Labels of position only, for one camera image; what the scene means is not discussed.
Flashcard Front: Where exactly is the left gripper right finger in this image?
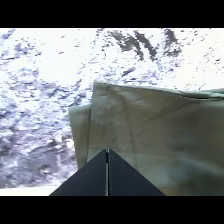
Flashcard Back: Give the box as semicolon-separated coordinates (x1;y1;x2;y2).
107;147;166;197

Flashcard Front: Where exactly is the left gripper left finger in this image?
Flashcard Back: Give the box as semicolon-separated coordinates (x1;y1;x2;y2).
49;148;108;197

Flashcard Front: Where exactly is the olive green shirt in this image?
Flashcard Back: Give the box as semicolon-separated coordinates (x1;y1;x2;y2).
68;80;224;197

